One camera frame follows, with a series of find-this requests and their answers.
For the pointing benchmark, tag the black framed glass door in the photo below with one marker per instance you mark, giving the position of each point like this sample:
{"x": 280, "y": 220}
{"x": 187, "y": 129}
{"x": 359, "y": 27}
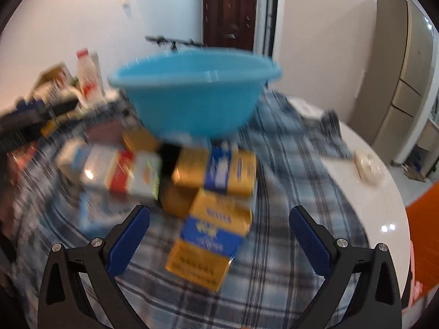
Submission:
{"x": 271, "y": 13}

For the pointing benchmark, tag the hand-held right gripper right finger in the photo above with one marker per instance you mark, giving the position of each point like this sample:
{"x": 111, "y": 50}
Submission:
{"x": 310, "y": 243}

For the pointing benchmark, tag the beige refrigerator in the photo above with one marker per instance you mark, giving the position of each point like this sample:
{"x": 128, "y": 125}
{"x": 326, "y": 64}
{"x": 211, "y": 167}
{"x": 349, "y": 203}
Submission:
{"x": 394, "y": 82}

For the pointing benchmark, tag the pink frame case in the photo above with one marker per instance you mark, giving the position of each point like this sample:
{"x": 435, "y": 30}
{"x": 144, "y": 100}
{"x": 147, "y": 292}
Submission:
{"x": 415, "y": 281}

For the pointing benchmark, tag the brown wooden door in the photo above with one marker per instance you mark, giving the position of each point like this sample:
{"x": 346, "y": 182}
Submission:
{"x": 229, "y": 15}

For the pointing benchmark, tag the orange chair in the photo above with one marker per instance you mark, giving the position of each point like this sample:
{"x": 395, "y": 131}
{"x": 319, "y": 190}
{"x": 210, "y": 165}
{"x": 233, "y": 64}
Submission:
{"x": 427, "y": 219}

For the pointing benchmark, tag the blue plastic basin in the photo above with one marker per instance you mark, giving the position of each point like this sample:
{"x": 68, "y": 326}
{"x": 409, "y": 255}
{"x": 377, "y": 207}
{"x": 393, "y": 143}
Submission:
{"x": 195, "y": 99}

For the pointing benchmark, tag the black bicycle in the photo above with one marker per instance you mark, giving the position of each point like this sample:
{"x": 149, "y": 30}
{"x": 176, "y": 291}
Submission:
{"x": 171, "y": 41}

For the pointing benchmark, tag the white blue small box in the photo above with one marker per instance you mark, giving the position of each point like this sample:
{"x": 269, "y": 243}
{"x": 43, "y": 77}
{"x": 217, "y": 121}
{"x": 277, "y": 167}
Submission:
{"x": 73, "y": 159}

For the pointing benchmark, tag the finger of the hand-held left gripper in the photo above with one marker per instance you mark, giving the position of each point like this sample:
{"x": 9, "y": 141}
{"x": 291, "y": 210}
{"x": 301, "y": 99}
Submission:
{"x": 63, "y": 107}

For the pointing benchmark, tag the white flat box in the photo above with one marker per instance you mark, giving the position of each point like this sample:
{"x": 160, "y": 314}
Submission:
{"x": 305, "y": 108}

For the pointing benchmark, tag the red white box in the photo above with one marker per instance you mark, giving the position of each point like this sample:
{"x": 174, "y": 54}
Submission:
{"x": 120, "y": 174}

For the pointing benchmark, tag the amber yellow box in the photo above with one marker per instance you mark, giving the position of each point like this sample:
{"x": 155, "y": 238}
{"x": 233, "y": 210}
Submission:
{"x": 140, "y": 141}

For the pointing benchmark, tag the blue plaid shirt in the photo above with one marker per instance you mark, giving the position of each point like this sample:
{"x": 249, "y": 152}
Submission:
{"x": 267, "y": 212}

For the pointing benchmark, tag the mauve case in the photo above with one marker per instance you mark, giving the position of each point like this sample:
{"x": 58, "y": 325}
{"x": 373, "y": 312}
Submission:
{"x": 104, "y": 132}

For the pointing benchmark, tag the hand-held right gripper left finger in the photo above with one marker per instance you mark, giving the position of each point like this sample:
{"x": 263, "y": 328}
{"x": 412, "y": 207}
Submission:
{"x": 128, "y": 240}

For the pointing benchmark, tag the red cap milk bottle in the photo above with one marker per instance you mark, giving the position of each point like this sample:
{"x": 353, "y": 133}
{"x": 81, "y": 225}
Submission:
{"x": 88, "y": 75}

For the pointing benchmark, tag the blue white long box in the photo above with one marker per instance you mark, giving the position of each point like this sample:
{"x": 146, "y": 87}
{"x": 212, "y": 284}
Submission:
{"x": 97, "y": 212}

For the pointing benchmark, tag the black box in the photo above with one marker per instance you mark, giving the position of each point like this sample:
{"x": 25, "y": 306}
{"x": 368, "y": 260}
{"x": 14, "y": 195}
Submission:
{"x": 170, "y": 159}

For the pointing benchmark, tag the white tissue pack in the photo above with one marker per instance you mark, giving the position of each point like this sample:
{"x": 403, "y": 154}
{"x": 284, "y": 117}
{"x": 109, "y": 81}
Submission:
{"x": 368, "y": 166}

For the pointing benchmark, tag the gold blue cigarette carton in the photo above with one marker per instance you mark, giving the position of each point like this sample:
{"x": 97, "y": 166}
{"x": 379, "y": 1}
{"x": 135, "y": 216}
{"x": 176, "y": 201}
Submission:
{"x": 205, "y": 243}
{"x": 219, "y": 169}

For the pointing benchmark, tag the open cardboard box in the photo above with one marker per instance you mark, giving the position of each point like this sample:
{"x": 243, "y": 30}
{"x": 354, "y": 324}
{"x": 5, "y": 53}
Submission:
{"x": 55, "y": 77}

